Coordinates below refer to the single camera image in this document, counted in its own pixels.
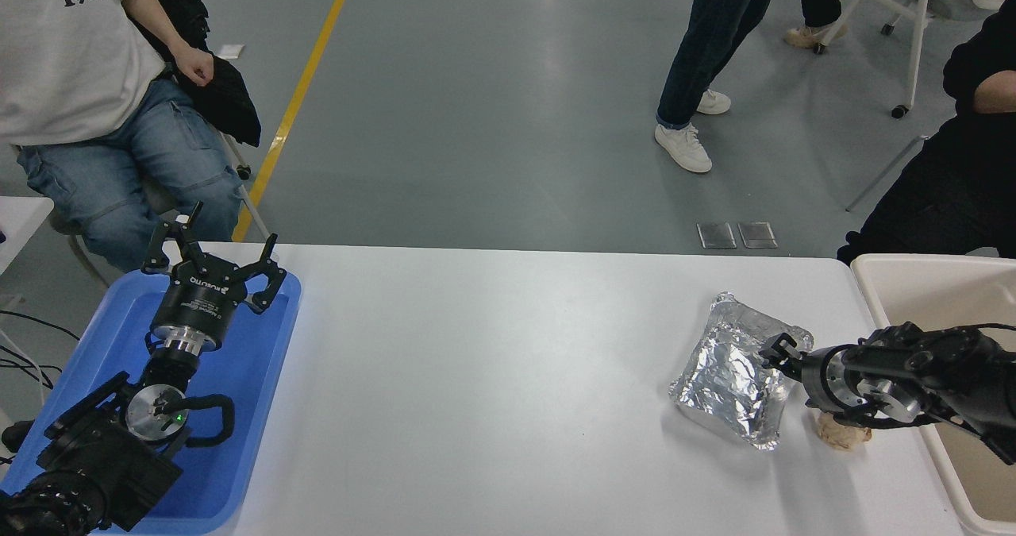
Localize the standing person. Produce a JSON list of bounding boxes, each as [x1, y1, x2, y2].
[[655, 0, 783, 174]]

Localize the black cable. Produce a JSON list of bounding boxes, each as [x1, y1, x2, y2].
[[0, 345, 63, 390], [0, 310, 80, 342]]

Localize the large pale bin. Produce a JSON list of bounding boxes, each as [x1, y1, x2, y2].
[[849, 253, 1016, 536]]

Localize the crumpled tan paper ball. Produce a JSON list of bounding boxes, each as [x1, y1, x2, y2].
[[818, 409, 872, 451]]

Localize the white side table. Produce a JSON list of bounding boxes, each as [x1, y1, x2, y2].
[[0, 196, 54, 275]]

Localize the grey metal rod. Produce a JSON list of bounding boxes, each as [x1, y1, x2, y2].
[[845, 133, 931, 213]]

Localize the white cable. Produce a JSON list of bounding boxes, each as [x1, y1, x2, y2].
[[0, 328, 48, 406]]

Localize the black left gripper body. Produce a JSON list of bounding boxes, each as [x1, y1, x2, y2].
[[151, 258, 255, 345]]

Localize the seated person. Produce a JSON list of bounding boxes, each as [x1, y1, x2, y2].
[[0, 0, 243, 275]]

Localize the seated person's hand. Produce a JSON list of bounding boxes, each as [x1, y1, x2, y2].
[[173, 44, 215, 87]]

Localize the white wheeled chair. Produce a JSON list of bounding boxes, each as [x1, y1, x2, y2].
[[814, 0, 1016, 120]]

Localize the black jacket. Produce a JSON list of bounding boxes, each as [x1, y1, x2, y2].
[[139, 0, 263, 148]]

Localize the person with tan shoes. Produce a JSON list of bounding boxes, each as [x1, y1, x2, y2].
[[784, 0, 846, 50]]

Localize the person in dark clothing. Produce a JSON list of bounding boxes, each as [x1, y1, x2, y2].
[[837, 0, 1016, 260]]

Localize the silver foil tray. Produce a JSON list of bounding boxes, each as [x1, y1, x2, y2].
[[668, 291, 814, 451]]

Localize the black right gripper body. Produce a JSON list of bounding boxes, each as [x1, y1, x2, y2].
[[800, 347, 832, 410]]

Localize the blue plastic tray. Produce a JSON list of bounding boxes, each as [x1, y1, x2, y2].
[[0, 268, 302, 535]]

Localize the black floor object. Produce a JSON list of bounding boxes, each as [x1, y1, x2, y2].
[[0, 418, 37, 453]]

